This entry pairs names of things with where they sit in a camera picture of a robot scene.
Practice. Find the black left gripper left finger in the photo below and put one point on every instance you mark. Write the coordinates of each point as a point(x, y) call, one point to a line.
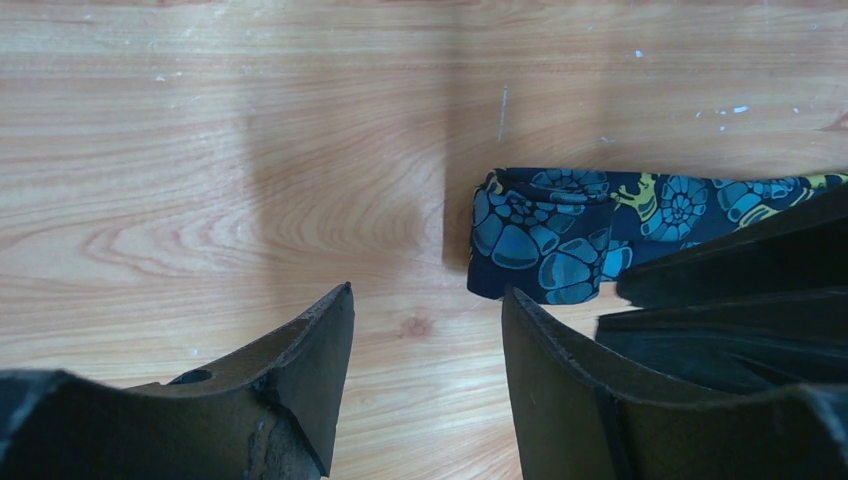
point(268, 410)

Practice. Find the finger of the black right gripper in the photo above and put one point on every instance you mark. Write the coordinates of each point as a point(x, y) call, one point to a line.
point(743, 346)
point(801, 249)

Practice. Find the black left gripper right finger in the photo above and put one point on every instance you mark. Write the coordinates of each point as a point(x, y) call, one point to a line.
point(583, 411)

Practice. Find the blue patterned necktie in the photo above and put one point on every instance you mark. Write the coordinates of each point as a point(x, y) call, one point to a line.
point(558, 234)

